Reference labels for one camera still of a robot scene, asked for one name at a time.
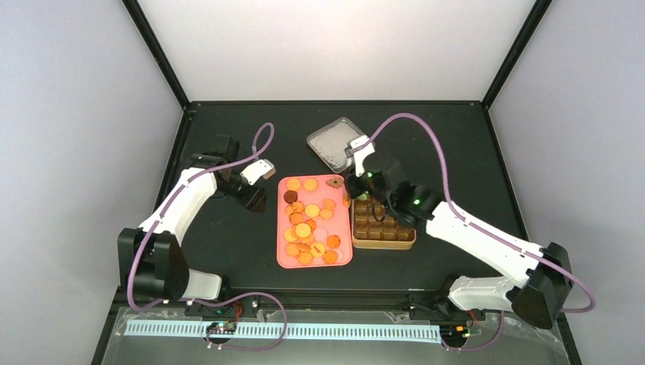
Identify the orange round cookie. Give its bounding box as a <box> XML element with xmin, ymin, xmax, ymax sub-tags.
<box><xmin>303</xmin><ymin>178</ymin><xmax>319</xmax><ymax>192</ymax></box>
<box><xmin>342</xmin><ymin>192</ymin><xmax>351</xmax><ymax>208</ymax></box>
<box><xmin>303</xmin><ymin>204</ymin><xmax>321</xmax><ymax>219</ymax></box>
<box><xmin>286</xmin><ymin>178</ymin><xmax>301</xmax><ymax>191</ymax></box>

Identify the gold cookie tin box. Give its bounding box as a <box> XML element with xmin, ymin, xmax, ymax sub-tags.
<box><xmin>351</xmin><ymin>198</ymin><xmax>417</xmax><ymax>250</ymax></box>

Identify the pink plastic tray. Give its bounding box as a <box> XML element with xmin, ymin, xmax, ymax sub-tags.
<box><xmin>276</xmin><ymin>174</ymin><xmax>353</xmax><ymax>269</ymax></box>

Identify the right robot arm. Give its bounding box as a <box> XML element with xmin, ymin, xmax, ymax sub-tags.
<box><xmin>343</xmin><ymin>153</ymin><xmax>574</xmax><ymax>329</ymax></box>

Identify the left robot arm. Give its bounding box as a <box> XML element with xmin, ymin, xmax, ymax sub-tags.
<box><xmin>117</xmin><ymin>136</ymin><xmax>275</xmax><ymax>309</ymax></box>

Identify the dark chocolate cookie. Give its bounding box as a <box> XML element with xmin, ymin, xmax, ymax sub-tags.
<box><xmin>283</xmin><ymin>190</ymin><xmax>298</xmax><ymax>205</ymax></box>

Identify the brown flower cookie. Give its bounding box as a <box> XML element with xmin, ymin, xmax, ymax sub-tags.
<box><xmin>326</xmin><ymin>177</ymin><xmax>345</xmax><ymax>189</ymax></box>

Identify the clear plastic lid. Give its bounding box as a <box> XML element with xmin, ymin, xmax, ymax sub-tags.
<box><xmin>306</xmin><ymin>117</ymin><xmax>365</xmax><ymax>173</ymax></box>

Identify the pale pink cookie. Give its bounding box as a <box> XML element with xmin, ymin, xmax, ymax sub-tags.
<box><xmin>313</xmin><ymin>228</ymin><xmax>329</xmax><ymax>244</ymax></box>

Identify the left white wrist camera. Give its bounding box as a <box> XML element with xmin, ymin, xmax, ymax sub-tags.
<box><xmin>240</xmin><ymin>159</ymin><xmax>276</xmax><ymax>186</ymax></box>

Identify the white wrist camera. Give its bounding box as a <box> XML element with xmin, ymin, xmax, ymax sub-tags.
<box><xmin>345</xmin><ymin>135</ymin><xmax>376</xmax><ymax>177</ymax></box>
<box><xmin>240</xmin><ymin>159</ymin><xmax>276</xmax><ymax>186</ymax></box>

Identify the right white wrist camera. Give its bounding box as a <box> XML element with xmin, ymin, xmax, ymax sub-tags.
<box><xmin>345</xmin><ymin>135</ymin><xmax>376</xmax><ymax>177</ymax></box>

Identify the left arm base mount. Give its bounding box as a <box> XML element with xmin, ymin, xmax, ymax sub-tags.
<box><xmin>184</xmin><ymin>297</ymin><xmax>258</xmax><ymax>320</ymax></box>

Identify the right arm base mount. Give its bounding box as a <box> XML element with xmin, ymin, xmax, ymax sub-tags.
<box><xmin>402</xmin><ymin>290</ymin><xmax>485</xmax><ymax>325</ymax></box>

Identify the white slotted cable duct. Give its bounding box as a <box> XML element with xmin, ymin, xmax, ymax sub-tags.
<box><xmin>122</xmin><ymin>319</ymin><xmax>441</xmax><ymax>344</ymax></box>

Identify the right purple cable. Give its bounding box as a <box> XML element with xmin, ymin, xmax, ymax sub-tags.
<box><xmin>352</xmin><ymin>113</ymin><xmax>597</xmax><ymax>353</ymax></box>

